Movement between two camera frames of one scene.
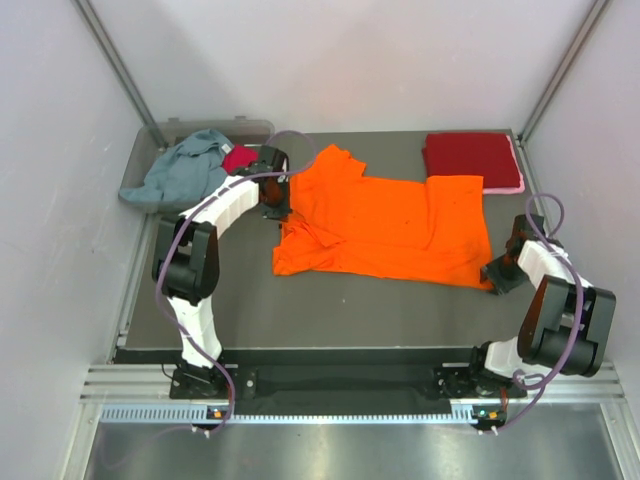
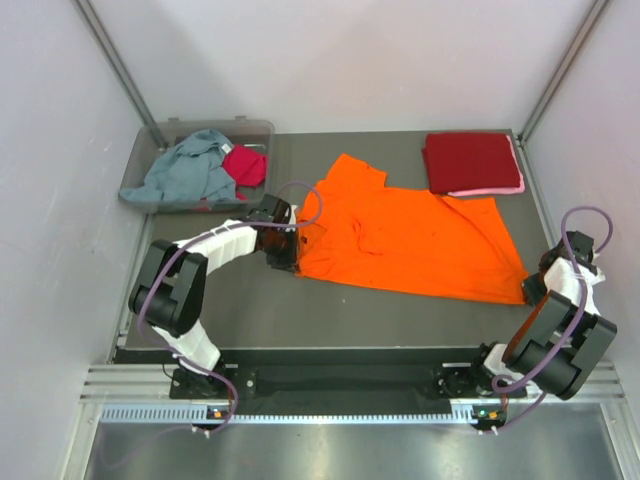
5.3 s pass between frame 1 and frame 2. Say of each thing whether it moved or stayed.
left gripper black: moved
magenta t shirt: stayed
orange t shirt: moved
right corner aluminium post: stayed
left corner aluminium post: stayed
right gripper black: moved
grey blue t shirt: stayed
